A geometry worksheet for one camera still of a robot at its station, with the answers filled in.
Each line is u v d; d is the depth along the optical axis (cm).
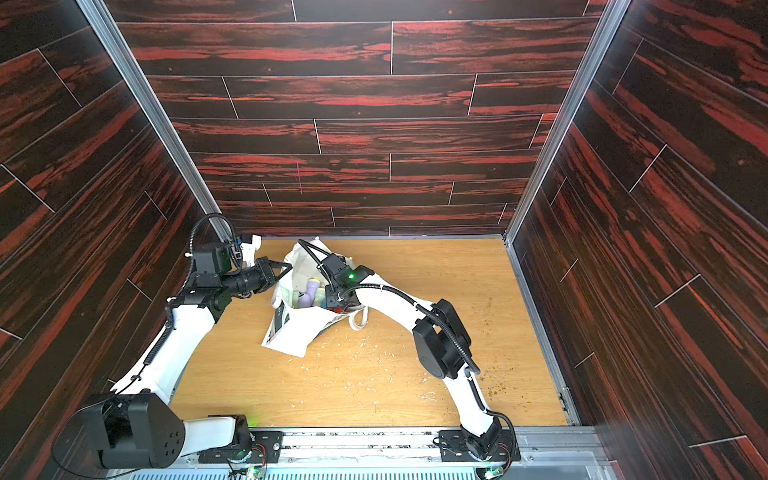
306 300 95
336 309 81
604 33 69
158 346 46
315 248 82
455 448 75
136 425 40
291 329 77
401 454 74
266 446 73
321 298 96
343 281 68
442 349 52
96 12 66
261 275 69
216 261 61
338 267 71
